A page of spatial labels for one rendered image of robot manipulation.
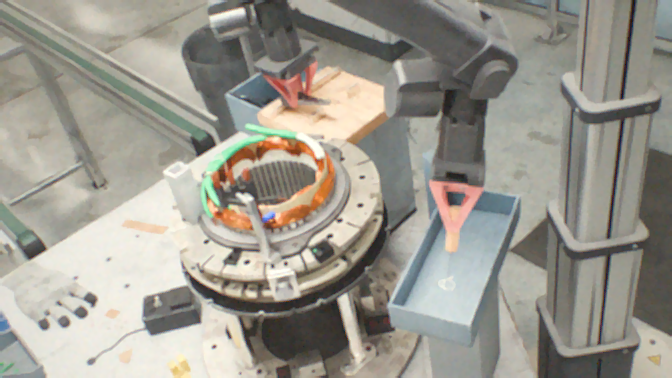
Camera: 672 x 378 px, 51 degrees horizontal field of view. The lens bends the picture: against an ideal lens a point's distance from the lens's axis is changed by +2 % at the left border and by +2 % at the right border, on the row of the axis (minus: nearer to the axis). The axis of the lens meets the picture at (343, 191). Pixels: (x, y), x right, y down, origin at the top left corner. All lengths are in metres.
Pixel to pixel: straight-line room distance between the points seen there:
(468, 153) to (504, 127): 2.12
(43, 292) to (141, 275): 0.19
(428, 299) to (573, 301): 0.37
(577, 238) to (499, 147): 1.73
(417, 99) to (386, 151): 0.47
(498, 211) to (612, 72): 0.25
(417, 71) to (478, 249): 0.31
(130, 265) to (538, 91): 2.14
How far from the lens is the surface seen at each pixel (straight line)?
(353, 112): 1.25
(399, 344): 1.20
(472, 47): 0.78
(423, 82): 0.82
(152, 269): 1.49
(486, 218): 1.06
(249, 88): 1.42
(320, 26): 3.83
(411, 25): 0.75
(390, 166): 1.32
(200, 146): 1.86
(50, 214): 3.18
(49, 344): 1.46
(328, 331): 1.26
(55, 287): 1.53
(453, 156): 0.88
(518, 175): 2.75
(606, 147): 1.07
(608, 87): 1.02
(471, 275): 0.98
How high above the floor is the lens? 1.75
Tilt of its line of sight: 40 degrees down
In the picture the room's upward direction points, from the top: 12 degrees counter-clockwise
